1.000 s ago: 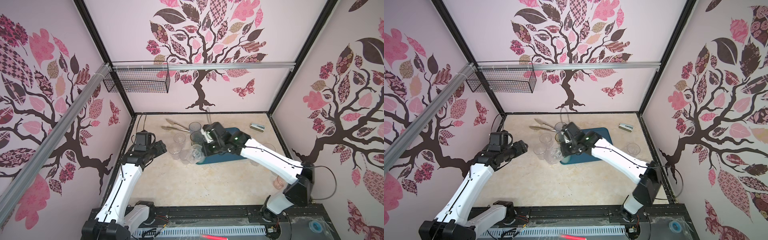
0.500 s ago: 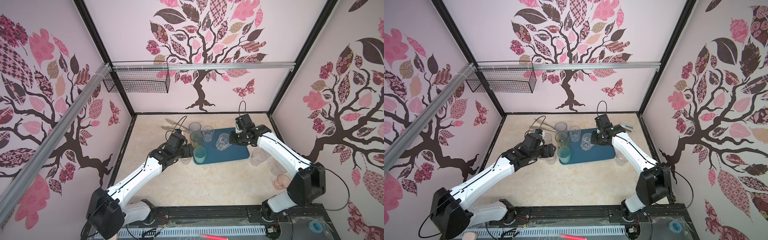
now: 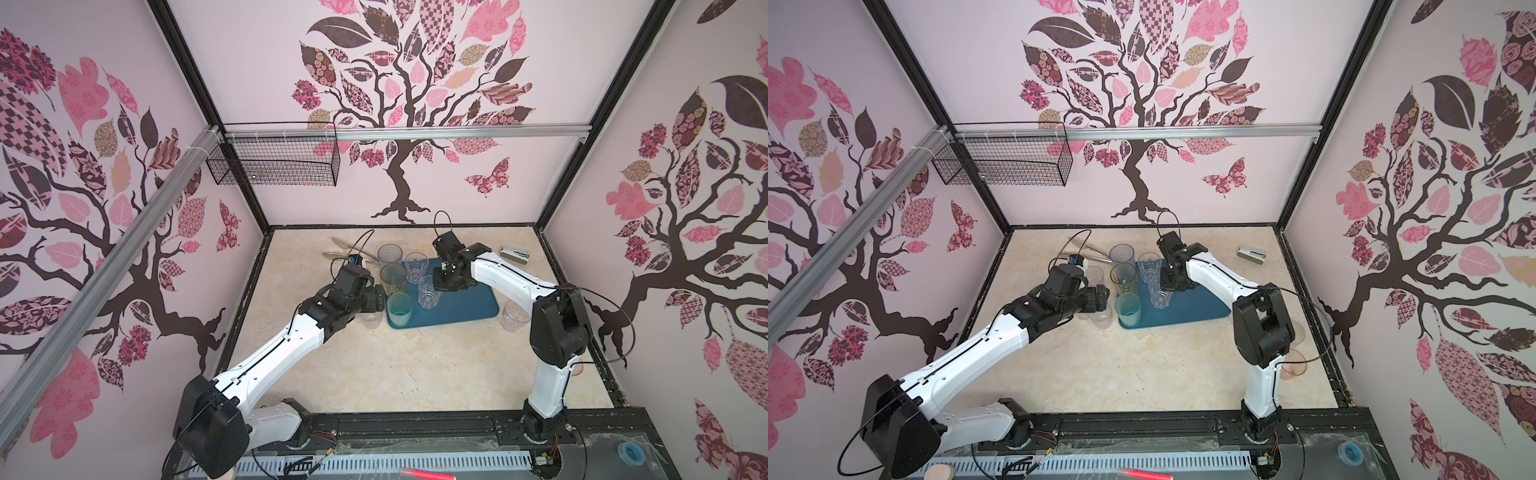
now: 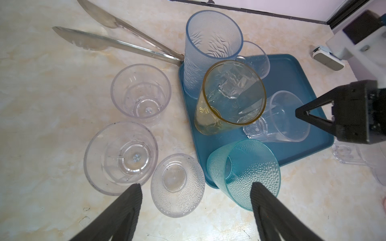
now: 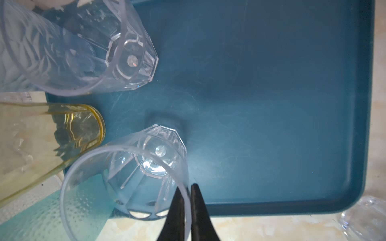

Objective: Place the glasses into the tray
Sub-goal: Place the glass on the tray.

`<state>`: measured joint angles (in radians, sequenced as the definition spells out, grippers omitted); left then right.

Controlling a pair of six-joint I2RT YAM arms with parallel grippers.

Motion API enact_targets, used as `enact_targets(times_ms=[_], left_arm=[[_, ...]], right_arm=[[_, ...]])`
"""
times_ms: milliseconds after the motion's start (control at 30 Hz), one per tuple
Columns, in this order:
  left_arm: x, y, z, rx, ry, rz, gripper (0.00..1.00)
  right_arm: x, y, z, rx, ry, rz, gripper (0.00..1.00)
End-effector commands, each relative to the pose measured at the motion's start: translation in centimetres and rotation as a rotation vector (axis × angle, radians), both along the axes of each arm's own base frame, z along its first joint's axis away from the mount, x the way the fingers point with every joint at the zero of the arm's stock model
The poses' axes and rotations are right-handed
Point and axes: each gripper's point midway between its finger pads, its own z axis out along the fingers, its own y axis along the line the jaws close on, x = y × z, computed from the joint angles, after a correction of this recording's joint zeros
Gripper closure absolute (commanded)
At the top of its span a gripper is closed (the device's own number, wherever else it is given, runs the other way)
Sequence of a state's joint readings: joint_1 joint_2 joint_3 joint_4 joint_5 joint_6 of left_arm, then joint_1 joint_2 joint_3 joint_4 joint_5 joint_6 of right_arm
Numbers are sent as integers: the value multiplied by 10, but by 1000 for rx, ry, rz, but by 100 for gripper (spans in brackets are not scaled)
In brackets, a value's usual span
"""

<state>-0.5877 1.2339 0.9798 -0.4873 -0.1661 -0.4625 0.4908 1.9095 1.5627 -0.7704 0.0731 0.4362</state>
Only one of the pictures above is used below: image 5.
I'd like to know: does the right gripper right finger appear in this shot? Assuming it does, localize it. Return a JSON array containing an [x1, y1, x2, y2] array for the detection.
[[191, 183, 220, 241]]

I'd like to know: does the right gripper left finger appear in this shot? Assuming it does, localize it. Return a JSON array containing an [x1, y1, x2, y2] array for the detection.
[[157, 188, 185, 241]]

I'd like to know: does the clear faceted glass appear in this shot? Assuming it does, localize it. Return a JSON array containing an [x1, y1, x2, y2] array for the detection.
[[0, 0, 159, 97], [60, 125, 192, 241]]

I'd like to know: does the teal dotted plastic cup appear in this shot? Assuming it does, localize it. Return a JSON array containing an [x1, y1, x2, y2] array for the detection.
[[1, 174, 114, 241]]

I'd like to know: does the yellow transparent cup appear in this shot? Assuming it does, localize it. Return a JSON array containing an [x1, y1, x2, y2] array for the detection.
[[1, 102, 106, 206]]

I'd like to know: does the tall frosted blue cup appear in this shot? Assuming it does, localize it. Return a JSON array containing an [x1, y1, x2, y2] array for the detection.
[[1, 2, 63, 92]]

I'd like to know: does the teal plastic tray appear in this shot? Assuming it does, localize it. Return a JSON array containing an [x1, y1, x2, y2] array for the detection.
[[47, 1, 375, 216]]

